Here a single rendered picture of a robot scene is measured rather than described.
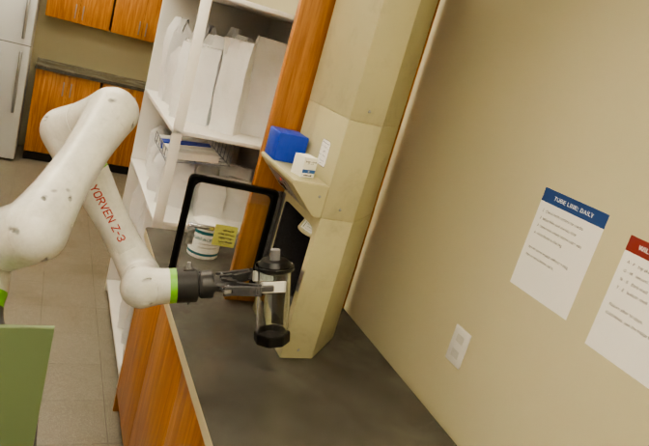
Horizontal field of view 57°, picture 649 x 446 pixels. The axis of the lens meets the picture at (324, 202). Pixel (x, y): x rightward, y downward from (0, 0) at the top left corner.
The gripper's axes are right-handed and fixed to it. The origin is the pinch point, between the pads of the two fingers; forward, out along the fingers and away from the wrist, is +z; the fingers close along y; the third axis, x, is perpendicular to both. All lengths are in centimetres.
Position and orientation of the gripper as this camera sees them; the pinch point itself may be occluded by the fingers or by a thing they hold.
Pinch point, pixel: (272, 281)
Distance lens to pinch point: 166.5
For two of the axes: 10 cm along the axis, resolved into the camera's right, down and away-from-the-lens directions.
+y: -3.2, -2.1, 9.2
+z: 9.4, 0.0, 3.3
